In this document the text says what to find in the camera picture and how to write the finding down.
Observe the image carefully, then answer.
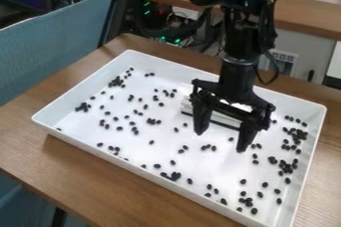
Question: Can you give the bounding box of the white tray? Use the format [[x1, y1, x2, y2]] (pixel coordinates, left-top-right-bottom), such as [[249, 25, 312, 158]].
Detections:
[[30, 49, 329, 227]]

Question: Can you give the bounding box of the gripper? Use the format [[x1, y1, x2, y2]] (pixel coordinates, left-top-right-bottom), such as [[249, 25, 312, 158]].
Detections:
[[188, 57, 277, 154]]

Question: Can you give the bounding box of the white sweeping tool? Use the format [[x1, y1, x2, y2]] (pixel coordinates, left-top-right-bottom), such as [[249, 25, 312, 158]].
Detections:
[[178, 97, 256, 131]]

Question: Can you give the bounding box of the pile of black bits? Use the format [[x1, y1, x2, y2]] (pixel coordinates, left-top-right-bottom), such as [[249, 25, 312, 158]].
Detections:
[[54, 67, 311, 216]]

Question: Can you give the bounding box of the wooden desk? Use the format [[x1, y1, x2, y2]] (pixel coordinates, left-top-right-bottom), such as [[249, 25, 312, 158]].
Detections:
[[109, 0, 341, 42]]

